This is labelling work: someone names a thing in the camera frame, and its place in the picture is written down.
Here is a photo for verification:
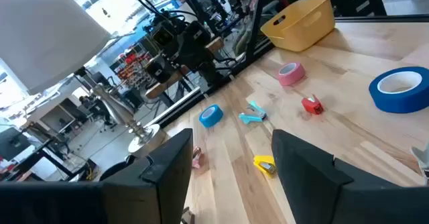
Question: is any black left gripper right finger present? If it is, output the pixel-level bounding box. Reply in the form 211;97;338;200
271;129;429;224

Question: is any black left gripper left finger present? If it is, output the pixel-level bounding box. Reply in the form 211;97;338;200
0;127;194;224

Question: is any light blue tape roll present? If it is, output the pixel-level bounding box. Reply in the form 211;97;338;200
198;103;225;129

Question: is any yellow mini stapler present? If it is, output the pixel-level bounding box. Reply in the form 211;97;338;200
253;154;278;179

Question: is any red staple remover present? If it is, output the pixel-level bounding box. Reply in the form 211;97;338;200
300;95;325;115

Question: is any teal staple remover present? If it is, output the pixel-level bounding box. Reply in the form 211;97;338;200
238;100;268;125

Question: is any grey staple remover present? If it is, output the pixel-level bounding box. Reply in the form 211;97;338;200
411;142;429;184

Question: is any pink staple remover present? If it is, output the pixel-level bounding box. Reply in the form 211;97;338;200
192;146;204;170

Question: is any dark blue tape roll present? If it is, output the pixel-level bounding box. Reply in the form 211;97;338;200
368;66;429;114

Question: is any pink tape roll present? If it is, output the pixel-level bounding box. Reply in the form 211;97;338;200
277;62;306;87

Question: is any wooden background table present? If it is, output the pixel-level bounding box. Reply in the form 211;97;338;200
144;36;225;100

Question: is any shelf with coloured bins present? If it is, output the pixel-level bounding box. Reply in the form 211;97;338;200
115;51;151;91

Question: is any black computer monitor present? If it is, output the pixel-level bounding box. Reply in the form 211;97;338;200
0;126;32;162

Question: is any yellow plastic basket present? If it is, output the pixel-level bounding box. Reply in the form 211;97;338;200
260;0;336;53

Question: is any table lamp white shade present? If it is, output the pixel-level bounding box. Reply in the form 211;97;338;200
0;0;162;155

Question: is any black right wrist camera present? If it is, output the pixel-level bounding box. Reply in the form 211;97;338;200
150;23;176;48

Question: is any black metal frame post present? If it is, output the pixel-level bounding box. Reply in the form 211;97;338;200
246;0;273;64

